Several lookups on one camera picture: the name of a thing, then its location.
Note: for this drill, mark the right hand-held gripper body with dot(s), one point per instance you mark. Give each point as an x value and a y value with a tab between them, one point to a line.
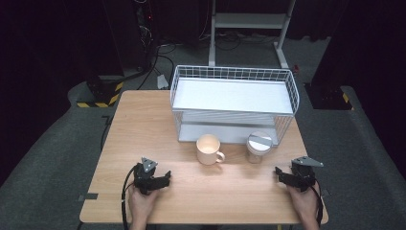
303	179

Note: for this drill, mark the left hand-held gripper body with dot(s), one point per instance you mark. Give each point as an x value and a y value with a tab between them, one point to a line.
144	180

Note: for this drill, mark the clear jar with white lid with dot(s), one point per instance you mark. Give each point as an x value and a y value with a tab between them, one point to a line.
258	147

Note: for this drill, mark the cream ceramic mug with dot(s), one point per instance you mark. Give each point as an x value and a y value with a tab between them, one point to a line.
208	149

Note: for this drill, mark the person's right hand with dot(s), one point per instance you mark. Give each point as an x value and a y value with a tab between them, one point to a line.
303	202

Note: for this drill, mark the person's left hand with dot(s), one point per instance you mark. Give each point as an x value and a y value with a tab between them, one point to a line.
140	204

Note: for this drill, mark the black yellow striped base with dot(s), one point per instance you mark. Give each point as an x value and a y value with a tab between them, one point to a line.
102	92
328	96

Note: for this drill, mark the white box on floor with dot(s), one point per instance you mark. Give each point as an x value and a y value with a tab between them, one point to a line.
162	82

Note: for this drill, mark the white metal stand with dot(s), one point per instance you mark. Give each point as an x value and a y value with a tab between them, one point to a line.
249	20

